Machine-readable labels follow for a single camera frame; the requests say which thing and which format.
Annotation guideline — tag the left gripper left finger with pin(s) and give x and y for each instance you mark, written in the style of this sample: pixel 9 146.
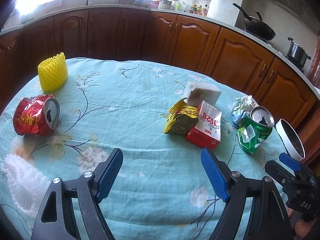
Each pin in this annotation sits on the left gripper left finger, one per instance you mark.
pixel 105 175

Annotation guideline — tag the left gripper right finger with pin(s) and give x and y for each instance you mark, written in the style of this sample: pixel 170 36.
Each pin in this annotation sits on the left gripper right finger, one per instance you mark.
pixel 218 174

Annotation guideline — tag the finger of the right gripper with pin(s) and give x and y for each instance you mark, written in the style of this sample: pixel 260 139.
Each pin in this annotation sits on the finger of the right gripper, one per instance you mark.
pixel 290 161
pixel 285 178

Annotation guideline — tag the white rimmed trash bin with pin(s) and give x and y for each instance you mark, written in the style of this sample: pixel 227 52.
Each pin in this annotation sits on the white rimmed trash bin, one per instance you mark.
pixel 291 140

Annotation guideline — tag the wooden kitchen cabinets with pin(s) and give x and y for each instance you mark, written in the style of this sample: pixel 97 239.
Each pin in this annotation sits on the wooden kitchen cabinets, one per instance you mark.
pixel 228 56

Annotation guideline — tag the person's right hand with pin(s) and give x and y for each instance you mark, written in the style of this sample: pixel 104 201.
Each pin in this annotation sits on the person's right hand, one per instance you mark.
pixel 300 227

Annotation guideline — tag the red white carton box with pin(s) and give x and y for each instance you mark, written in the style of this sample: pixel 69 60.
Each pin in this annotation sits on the red white carton box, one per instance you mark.
pixel 207 131

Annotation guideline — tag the floral light green tablecloth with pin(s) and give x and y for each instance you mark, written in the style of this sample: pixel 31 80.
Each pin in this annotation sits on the floral light green tablecloth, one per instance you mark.
pixel 162 190

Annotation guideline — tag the crushed green can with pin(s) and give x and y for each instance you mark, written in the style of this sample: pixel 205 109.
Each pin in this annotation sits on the crushed green can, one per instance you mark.
pixel 256 129

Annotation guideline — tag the yellow snack wrapper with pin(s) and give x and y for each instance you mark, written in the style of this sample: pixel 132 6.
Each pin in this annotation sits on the yellow snack wrapper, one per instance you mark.
pixel 182 117

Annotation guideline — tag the crumpled white blue paper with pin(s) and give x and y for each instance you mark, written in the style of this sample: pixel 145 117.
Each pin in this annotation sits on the crumpled white blue paper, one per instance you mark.
pixel 241 109

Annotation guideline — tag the crushed red can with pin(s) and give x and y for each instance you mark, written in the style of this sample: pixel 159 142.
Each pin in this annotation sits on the crushed red can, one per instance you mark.
pixel 37 115

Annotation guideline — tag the black cooking pot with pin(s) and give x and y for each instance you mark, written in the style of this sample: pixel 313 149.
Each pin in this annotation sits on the black cooking pot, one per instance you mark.
pixel 296 54

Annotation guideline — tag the yellow foam fruit net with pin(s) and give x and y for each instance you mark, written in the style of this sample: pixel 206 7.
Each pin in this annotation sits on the yellow foam fruit net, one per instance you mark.
pixel 53 73

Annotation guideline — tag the black wok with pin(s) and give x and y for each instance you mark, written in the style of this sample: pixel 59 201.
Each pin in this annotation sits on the black wok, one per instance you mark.
pixel 257 26

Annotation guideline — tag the white lidded pot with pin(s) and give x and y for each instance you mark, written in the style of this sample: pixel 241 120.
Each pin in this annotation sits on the white lidded pot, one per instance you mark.
pixel 165 4

